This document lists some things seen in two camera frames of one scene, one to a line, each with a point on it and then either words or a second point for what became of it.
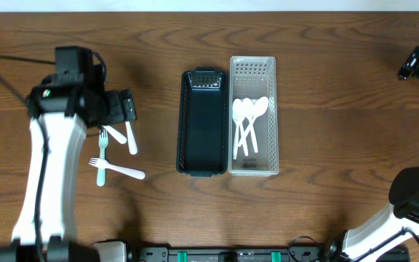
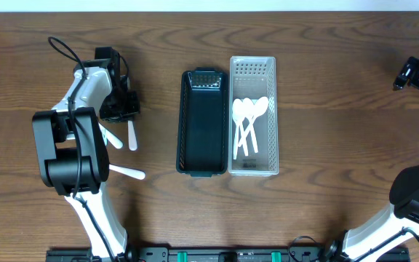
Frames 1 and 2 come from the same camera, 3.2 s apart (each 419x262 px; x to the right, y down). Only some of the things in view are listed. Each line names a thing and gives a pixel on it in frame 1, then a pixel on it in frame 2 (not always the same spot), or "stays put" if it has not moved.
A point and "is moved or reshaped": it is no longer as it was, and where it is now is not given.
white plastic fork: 104,164 stays put
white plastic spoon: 238,113 stays put
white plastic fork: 118,137 is moved or reshaped
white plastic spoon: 260,107 stays put
